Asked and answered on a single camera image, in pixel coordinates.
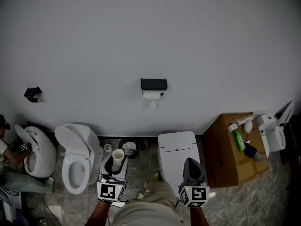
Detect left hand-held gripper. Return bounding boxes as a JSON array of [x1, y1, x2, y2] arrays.
[[96, 153, 129, 203]]

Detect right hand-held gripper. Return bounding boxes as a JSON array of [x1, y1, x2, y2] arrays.
[[178, 157, 211, 208]]

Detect white toilet paper roll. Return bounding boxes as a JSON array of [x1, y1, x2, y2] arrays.
[[143, 90, 162, 110]]

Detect person's left forearm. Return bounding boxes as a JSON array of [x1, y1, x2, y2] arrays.
[[84, 200, 113, 226]]

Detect person's right forearm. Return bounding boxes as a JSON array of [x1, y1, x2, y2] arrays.
[[189, 206, 210, 226]]

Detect white smart toilet closed lid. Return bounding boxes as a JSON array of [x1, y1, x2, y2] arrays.
[[157, 130, 202, 199]]

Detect white toilet with raised lid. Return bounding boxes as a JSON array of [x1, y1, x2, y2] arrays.
[[54, 123, 104, 195]]

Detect white egg-shaped toilet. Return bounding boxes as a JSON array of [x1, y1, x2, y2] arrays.
[[14, 124, 57, 178]]

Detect white toilet with control box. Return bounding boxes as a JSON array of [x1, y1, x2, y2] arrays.
[[255, 100, 295, 159]]

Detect black wall paper holder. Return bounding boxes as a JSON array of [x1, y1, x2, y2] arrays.
[[140, 78, 168, 96]]

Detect large brown cardboard box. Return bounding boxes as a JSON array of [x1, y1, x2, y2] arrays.
[[203, 113, 270, 189]]

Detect person's beige trousers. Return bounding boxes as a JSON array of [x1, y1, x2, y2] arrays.
[[141, 180, 177, 204]]

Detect green plastic bottle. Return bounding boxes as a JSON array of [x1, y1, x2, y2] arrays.
[[233, 130, 246, 152]]

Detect person's white shirt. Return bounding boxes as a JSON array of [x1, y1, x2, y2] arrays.
[[111, 196, 184, 226]]

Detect dark blue cloth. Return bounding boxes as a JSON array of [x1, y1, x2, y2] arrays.
[[243, 140, 265, 162]]

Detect white fluffy bundle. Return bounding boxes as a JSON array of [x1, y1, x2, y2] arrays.
[[242, 121, 253, 134]]

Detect pale pink tube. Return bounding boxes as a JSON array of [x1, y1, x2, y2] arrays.
[[231, 115, 254, 126]]

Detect black wire trash bin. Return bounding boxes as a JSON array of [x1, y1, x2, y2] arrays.
[[119, 139, 139, 159]]

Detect small black empty wall holder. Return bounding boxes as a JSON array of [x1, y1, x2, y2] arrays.
[[23, 86, 43, 103]]

